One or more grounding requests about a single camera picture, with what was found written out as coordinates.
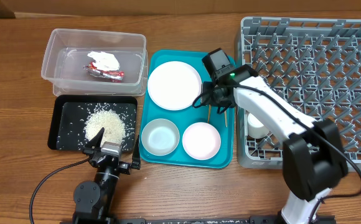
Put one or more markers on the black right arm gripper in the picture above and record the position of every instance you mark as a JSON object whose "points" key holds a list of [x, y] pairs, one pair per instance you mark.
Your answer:
{"points": [[208, 99]]}

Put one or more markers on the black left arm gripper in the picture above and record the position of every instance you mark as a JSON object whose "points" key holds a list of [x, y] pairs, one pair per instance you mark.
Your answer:
{"points": [[94, 142]]}

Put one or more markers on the wooden chopstick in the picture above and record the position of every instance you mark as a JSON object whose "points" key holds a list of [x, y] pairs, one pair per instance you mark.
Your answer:
{"points": [[225, 117], [209, 113]]}

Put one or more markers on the grey bowl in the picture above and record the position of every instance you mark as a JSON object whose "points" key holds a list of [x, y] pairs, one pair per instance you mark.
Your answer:
{"points": [[160, 137]]}

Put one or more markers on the pink-white bowl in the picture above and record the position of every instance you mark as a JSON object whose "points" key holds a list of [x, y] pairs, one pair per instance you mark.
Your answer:
{"points": [[201, 141]]}

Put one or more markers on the white cup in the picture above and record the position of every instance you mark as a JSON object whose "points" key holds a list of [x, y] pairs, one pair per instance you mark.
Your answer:
{"points": [[256, 129]]}

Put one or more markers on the red snack wrapper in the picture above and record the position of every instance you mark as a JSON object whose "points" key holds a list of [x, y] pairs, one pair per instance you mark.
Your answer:
{"points": [[114, 76]]}

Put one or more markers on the white napkin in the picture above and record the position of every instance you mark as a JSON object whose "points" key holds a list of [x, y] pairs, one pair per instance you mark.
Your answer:
{"points": [[104, 61]]}

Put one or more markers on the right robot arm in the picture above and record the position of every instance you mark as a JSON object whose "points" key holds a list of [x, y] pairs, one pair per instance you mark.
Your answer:
{"points": [[313, 158]]}

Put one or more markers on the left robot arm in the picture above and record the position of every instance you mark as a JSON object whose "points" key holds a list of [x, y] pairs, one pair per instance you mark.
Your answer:
{"points": [[93, 199]]}

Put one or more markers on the grey dishwasher rack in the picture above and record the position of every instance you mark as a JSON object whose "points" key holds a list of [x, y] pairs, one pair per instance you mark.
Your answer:
{"points": [[314, 64]]}

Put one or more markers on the pile of rice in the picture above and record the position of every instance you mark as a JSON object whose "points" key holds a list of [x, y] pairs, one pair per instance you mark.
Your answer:
{"points": [[110, 121]]}

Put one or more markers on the large white plate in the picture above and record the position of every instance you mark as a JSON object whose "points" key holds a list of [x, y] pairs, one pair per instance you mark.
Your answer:
{"points": [[174, 85]]}

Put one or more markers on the black plastic tray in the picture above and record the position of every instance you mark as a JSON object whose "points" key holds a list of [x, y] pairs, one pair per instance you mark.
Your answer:
{"points": [[71, 112]]}

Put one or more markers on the teal serving tray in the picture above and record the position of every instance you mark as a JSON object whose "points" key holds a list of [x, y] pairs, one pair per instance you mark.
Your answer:
{"points": [[184, 118]]}

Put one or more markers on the clear plastic bin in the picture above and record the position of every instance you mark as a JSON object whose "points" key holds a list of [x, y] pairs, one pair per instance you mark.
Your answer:
{"points": [[66, 55]]}

